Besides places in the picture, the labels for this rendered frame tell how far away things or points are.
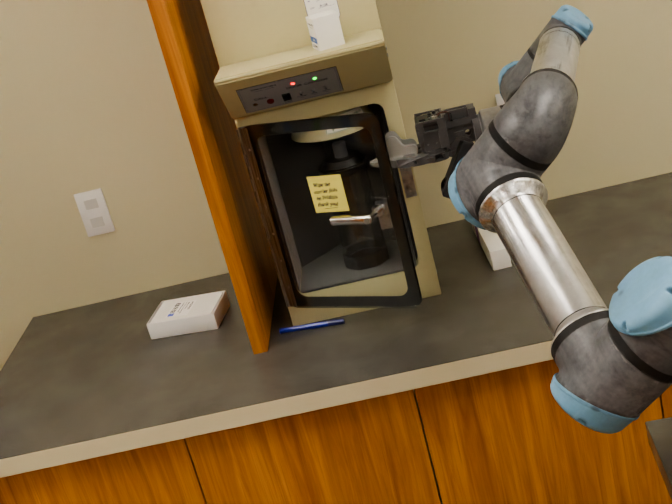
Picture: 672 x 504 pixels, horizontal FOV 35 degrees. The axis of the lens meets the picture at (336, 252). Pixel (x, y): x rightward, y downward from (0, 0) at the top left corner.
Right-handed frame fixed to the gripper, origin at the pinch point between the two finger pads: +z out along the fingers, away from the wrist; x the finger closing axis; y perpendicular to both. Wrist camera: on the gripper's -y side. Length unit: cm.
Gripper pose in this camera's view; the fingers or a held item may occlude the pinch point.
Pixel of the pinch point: (378, 165)
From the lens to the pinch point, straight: 204.7
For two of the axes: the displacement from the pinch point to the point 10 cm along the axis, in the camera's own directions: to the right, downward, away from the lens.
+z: -9.7, 2.2, 0.9
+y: -2.3, -9.0, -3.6
